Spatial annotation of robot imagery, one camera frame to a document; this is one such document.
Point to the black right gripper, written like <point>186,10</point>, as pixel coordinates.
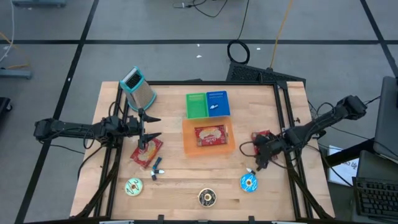
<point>270,146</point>

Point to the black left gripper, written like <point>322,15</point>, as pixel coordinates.
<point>133,126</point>

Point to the red popcorn bag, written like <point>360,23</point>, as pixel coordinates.
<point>211,136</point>
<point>262,133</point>
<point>146,155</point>

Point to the mint green toy donut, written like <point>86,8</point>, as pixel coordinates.
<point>138,183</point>

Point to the chocolate sprinkle toy donut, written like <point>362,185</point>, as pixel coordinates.
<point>212,199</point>

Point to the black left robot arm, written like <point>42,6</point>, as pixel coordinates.
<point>62,127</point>

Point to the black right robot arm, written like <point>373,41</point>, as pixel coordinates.
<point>311,127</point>

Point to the blue frosted toy donut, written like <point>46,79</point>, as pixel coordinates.
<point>253,186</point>

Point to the teal metal box grater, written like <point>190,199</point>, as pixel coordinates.
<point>141,96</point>

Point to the blue small dropper bottle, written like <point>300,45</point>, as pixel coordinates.
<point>157,162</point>

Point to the orange translucent plastic bin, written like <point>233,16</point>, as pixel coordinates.
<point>188,140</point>

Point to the green plastic basket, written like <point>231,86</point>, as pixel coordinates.
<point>196,107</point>

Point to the blue plastic basket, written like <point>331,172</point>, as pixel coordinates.
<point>222,102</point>

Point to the white paper sheet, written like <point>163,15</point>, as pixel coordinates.
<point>345,171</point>

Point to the black perforated panel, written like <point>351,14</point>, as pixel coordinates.
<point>248,73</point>

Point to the black keyboard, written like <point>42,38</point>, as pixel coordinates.
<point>376,197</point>

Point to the grey laptop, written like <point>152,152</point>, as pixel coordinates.
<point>387,124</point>

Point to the grey metal table foot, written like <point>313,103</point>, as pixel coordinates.
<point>37,3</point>
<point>15,74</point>

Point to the black metal rig frame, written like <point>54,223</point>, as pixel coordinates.
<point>217,83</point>

